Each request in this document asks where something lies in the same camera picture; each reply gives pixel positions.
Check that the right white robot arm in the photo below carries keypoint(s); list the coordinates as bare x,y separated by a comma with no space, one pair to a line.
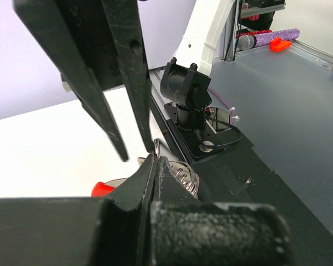
187,75

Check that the purple textured roller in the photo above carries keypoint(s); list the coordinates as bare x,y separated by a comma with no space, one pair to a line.
265,38

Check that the orange plastic block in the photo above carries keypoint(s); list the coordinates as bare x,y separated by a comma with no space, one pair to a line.
278,45

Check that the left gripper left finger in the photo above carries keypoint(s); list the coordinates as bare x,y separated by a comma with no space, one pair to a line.
110,230

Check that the grey microphone head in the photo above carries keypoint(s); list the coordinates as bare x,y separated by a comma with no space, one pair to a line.
246,42

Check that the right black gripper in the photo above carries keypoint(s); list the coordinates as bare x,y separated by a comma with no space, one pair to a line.
83,39

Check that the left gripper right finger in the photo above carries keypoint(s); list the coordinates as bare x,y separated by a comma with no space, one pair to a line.
185,231

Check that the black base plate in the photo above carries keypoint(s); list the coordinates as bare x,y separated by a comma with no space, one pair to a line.
273,163

